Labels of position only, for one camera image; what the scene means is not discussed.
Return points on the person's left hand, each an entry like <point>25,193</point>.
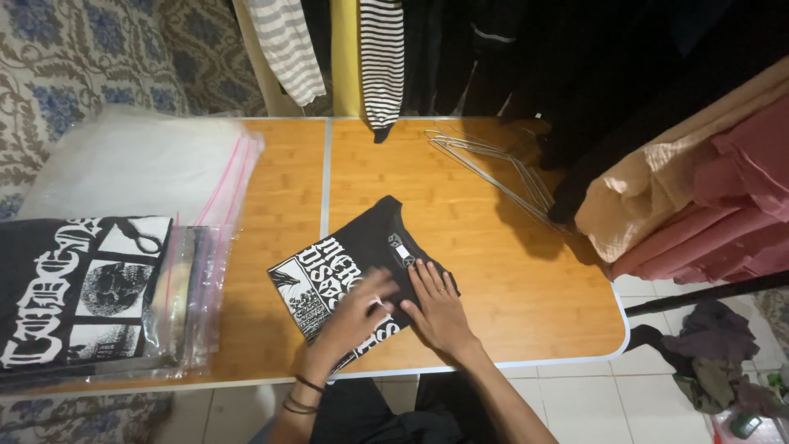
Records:
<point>352,320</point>

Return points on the person's right hand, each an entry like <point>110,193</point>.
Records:
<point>441,317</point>

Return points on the person's left fingers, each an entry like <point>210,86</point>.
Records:
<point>377,288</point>

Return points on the black printed t-shirt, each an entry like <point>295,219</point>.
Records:
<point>345,259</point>

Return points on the single black wristband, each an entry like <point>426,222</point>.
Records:
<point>310,385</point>

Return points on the person's black clothing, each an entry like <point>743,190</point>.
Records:
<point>382,413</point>

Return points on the double black wristband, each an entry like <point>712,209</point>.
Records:
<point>300,406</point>

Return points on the black white striped hanging garment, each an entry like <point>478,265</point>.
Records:
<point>382,61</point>

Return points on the yellow hanging garment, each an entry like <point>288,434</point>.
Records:
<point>346,55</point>

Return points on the grey striped hanging garment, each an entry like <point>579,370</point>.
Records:
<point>289,49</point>

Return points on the stack of clear zip bags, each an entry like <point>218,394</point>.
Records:
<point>148,166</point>

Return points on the beige hanging garment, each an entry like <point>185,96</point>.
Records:
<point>635,191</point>

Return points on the stack of bagged black t-shirts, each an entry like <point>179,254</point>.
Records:
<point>80,290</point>

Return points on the row of black hanging garments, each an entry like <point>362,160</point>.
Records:
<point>585,74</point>

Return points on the black rack bar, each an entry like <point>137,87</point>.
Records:
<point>709,295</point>

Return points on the heap of dark clothes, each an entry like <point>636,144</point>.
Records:
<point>715,351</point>

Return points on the pink hanging garments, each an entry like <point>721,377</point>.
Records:
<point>727,209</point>

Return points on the clear plastic bag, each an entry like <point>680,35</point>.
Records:
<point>749,425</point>

